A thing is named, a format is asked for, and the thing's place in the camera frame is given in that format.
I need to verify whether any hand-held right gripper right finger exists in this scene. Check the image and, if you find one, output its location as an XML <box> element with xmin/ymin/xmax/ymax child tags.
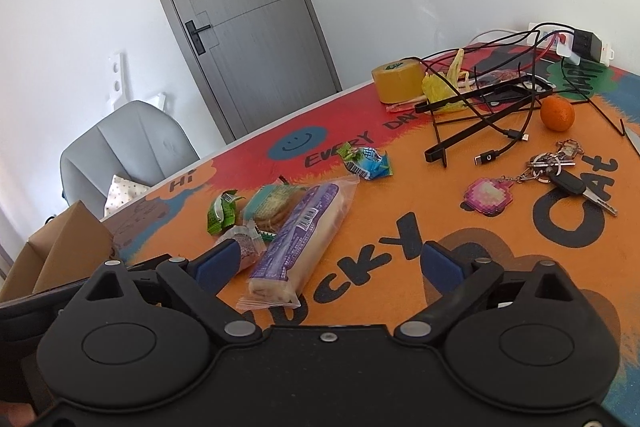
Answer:
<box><xmin>395</xmin><ymin>242</ymin><xmax>583</xmax><ymax>348</ymax></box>

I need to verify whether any orange fruit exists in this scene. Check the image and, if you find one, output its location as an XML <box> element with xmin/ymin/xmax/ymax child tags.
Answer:
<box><xmin>541</xmin><ymin>96</ymin><xmax>575</xmax><ymax>132</ymax></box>

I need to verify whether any black door handle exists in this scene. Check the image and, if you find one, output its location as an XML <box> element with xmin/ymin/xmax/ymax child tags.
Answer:
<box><xmin>184</xmin><ymin>21</ymin><xmax>213</xmax><ymax>55</ymax></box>

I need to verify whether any white foam board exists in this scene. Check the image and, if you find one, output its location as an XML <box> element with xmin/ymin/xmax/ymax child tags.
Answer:
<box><xmin>105</xmin><ymin>52</ymin><xmax>126</xmax><ymax>108</ymax></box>

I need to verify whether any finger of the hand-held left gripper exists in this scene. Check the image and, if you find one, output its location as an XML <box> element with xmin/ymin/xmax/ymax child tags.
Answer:
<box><xmin>0</xmin><ymin>286</ymin><xmax>85</xmax><ymax>322</ymax></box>

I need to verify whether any black metal stand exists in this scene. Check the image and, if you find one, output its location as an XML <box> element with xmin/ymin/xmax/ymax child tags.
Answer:
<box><xmin>414</xmin><ymin>74</ymin><xmax>557</xmax><ymax>168</ymax></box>

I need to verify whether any white dotted pillow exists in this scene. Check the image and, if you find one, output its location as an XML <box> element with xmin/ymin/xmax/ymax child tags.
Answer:
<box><xmin>104</xmin><ymin>174</ymin><xmax>151</xmax><ymax>220</ymax></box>

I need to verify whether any black cable with small plug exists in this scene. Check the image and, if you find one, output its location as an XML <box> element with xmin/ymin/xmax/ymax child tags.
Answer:
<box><xmin>420</xmin><ymin>34</ymin><xmax>623</xmax><ymax>142</ymax></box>

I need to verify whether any white cable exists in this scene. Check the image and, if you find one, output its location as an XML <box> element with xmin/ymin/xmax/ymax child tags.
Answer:
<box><xmin>467</xmin><ymin>27</ymin><xmax>531</xmax><ymax>44</ymax></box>

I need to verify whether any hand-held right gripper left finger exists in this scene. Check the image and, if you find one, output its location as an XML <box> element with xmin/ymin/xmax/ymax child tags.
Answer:
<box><xmin>75</xmin><ymin>239</ymin><xmax>262</xmax><ymax>348</ymax></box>

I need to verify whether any black charger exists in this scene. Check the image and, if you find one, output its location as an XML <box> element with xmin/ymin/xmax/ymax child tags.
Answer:
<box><xmin>570</xmin><ymin>29</ymin><xmax>604</xmax><ymax>64</ymax></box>

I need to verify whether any bunch of keys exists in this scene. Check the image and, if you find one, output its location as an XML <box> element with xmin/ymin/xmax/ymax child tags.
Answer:
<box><xmin>525</xmin><ymin>139</ymin><xmax>618</xmax><ymax>215</ymax></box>

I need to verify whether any grey door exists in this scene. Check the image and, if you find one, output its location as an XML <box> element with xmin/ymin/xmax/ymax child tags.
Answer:
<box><xmin>131</xmin><ymin>0</ymin><xmax>343</xmax><ymax>145</ymax></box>

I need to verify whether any long purple bread packet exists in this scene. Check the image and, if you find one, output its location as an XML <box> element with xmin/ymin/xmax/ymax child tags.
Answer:
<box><xmin>236</xmin><ymin>177</ymin><xmax>361</xmax><ymax>312</ymax></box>

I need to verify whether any pink keychain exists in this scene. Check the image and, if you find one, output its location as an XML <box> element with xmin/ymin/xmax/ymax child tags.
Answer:
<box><xmin>460</xmin><ymin>177</ymin><xmax>518</xmax><ymax>218</ymax></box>

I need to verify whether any cardboard box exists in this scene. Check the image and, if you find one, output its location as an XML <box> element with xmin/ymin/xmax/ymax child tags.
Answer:
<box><xmin>0</xmin><ymin>201</ymin><xmax>120</xmax><ymax>304</ymax></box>

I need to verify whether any yellow tape roll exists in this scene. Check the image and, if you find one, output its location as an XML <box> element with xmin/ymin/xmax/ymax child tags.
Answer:
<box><xmin>372</xmin><ymin>61</ymin><xmax>426</xmax><ymax>105</ymax></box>

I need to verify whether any teal cookie packet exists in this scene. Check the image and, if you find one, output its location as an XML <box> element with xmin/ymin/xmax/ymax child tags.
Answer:
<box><xmin>242</xmin><ymin>184</ymin><xmax>308</xmax><ymax>238</ymax></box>

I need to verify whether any light green snack packet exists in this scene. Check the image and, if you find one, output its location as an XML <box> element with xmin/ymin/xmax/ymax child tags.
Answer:
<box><xmin>207</xmin><ymin>189</ymin><xmax>239</xmax><ymax>235</ymax></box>

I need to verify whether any grey chair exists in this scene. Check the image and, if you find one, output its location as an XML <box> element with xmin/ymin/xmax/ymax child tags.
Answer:
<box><xmin>60</xmin><ymin>99</ymin><xmax>201</xmax><ymax>208</ymax></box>

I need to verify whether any blue green candy packet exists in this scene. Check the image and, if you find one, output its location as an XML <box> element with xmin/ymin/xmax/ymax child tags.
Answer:
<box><xmin>337</xmin><ymin>146</ymin><xmax>396</xmax><ymax>180</ymax></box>

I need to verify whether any small clear purple packet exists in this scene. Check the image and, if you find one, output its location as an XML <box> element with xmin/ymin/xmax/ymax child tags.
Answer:
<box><xmin>215</xmin><ymin>227</ymin><xmax>268</xmax><ymax>272</ymax></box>

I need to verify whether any yellow plastic bag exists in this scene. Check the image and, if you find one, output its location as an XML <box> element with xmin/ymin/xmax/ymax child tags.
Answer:
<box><xmin>421</xmin><ymin>48</ymin><xmax>473</xmax><ymax>114</ymax></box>

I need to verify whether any white power strip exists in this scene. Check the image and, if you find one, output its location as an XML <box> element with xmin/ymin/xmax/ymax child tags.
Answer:
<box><xmin>529</xmin><ymin>22</ymin><xmax>613</xmax><ymax>68</ymax></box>

